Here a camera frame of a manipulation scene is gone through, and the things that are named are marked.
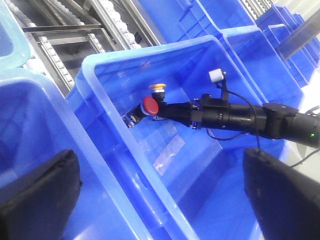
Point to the left blue plastic crate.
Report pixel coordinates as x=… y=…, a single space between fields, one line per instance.
x=36 y=123

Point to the yellow mushroom push button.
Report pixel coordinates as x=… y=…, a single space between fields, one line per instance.
x=158 y=92

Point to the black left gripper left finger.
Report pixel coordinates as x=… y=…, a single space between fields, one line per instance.
x=38 y=205

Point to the red mushroom push button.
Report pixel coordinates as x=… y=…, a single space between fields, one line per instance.
x=147 y=107

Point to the roller conveyor rack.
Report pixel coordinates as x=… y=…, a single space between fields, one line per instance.
x=61 y=33

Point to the blue plastic crate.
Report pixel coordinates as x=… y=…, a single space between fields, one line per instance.
x=36 y=123
x=183 y=184

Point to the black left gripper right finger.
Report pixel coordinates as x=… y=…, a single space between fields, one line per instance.
x=285 y=202

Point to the rear blue crate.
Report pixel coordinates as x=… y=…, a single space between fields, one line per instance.
x=226 y=21

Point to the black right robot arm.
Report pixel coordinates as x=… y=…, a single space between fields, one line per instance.
x=287 y=123

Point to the stacked blue crates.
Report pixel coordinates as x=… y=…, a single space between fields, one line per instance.
x=277 y=23

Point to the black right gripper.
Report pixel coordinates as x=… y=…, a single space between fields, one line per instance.
x=214 y=113

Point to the steel rack post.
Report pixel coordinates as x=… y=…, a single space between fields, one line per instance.
x=301 y=36

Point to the right blue plastic crate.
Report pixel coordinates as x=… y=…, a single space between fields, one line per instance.
x=183 y=184

